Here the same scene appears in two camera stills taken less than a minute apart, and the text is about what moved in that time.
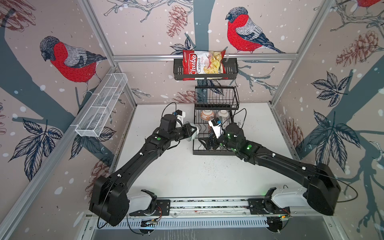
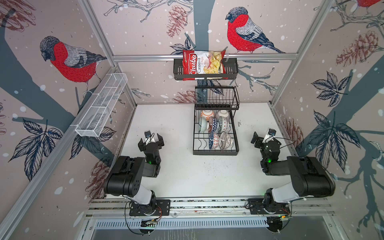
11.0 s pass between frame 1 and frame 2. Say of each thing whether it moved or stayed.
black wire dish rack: stayed
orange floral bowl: stayed
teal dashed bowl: moved
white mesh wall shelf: stayed
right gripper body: moved
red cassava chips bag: stayed
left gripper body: moved
